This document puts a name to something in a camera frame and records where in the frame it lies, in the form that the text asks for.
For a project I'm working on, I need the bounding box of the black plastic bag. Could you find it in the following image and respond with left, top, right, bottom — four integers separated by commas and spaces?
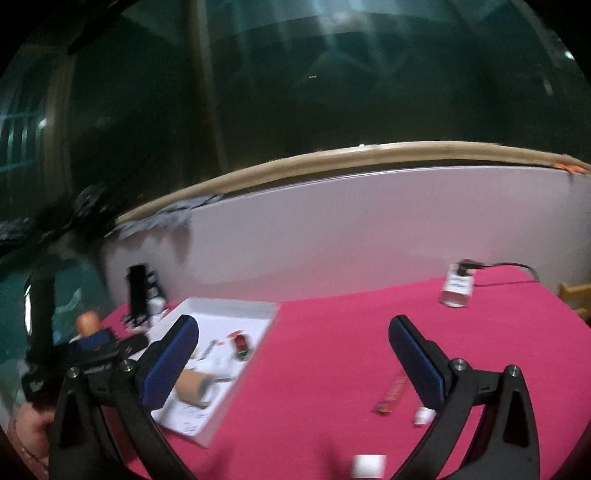
1, 185, 116, 260

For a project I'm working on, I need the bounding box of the black charging cable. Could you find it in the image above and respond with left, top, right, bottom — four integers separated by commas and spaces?
460, 258, 541, 289

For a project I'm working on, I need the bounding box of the white earbuds case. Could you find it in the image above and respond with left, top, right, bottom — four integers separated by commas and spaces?
147, 297, 166, 316

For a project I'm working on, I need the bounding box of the red green round tin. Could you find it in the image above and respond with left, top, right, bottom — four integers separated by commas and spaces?
233, 334, 252, 361

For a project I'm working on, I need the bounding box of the white cardboard tray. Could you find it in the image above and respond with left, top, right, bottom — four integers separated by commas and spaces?
148, 297, 280, 447

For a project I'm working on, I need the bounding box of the small white cap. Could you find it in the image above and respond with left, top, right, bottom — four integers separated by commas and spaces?
414, 406, 437, 427

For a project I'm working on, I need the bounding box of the white power strip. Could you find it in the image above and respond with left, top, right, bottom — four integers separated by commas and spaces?
439, 263, 475, 308

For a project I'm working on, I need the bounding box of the left hand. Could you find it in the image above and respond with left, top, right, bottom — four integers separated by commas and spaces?
7, 402, 55, 479

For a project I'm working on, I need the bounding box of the pink table cloth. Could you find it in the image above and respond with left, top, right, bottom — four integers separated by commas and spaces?
169, 267, 590, 479

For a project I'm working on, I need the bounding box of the small white cube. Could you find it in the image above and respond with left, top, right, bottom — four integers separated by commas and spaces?
351, 454, 387, 480

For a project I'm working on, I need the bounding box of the red lighter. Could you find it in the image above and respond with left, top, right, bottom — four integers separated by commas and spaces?
374, 371, 410, 416

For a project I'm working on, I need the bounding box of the bamboo rail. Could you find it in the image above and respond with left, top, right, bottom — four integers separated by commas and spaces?
115, 141, 590, 226

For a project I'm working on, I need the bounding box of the black smartphone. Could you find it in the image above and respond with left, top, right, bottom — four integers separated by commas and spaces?
126, 264, 147, 326

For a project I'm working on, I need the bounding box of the beige tape roll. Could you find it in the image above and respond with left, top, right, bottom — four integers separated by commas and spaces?
174, 369, 217, 409

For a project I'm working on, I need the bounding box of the grey cloth on rail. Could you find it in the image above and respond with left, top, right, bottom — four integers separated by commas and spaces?
110, 195, 223, 239

